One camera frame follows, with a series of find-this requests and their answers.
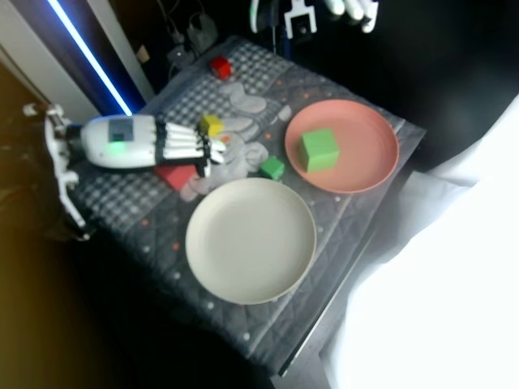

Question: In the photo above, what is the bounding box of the white cloth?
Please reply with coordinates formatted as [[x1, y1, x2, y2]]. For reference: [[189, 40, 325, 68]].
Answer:
[[320, 92, 519, 389]]

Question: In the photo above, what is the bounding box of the large green cube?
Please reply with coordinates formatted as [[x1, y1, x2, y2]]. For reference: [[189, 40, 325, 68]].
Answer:
[[299, 128, 341, 173]]

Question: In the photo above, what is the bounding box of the pink plate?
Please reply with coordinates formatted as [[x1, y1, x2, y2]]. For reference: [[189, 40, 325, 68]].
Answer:
[[284, 99, 401, 195]]

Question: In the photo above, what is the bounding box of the blue-white light strip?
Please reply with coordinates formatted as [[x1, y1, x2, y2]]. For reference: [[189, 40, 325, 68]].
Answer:
[[46, 0, 135, 117]]

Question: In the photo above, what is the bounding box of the small yellow cube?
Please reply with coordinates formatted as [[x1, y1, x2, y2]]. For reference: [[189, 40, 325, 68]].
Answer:
[[200, 114, 225, 137]]

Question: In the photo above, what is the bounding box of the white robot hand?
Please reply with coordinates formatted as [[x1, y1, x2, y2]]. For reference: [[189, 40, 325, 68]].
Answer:
[[324, 0, 380, 34], [79, 114, 228, 179]]

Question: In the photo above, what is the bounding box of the grey quilt with bear print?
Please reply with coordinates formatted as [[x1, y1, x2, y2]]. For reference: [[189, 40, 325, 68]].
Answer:
[[60, 35, 427, 376]]

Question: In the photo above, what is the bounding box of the large red block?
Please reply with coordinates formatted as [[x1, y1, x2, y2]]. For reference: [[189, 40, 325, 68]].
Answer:
[[154, 163, 198, 192]]

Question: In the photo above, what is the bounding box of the dark power adapter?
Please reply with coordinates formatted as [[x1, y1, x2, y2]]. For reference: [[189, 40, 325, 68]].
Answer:
[[186, 11, 219, 52]]

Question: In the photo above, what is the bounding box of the small red cube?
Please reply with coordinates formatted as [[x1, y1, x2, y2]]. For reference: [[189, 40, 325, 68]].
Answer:
[[209, 55, 234, 80]]

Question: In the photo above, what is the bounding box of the small green cube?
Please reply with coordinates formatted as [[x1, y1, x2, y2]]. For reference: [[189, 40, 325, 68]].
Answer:
[[259, 156, 286, 182]]

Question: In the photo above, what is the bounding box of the grey socket block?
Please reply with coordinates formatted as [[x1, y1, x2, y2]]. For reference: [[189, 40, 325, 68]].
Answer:
[[167, 44, 195, 66]]

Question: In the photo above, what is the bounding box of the white plate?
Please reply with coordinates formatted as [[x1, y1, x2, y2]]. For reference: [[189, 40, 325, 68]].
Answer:
[[184, 177, 318, 306]]

